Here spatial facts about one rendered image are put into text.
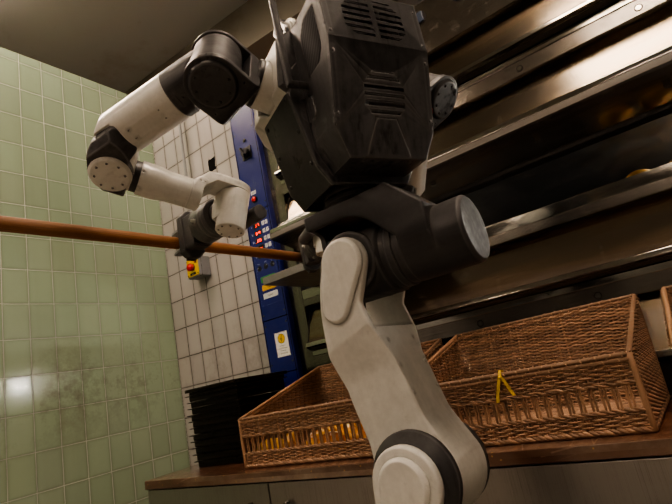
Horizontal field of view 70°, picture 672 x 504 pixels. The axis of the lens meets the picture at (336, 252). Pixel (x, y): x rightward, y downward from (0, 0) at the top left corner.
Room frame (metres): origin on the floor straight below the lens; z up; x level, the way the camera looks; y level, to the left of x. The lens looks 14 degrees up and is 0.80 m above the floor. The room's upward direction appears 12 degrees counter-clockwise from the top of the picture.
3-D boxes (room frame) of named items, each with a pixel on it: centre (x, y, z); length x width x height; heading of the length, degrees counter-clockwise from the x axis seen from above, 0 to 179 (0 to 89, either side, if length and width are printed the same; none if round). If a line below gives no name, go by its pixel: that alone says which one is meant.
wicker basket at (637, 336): (1.33, -0.43, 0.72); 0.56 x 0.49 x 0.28; 55
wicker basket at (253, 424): (1.67, 0.06, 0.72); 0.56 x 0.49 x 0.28; 57
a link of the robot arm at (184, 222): (1.11, 0.31, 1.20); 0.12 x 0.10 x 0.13; 49
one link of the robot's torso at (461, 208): (0.82, -0.11, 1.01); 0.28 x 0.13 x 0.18; 56
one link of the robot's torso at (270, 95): (0.82, -0.07, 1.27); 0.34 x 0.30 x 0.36; 120
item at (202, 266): (2.36, 0.70, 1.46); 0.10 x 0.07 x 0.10; 56
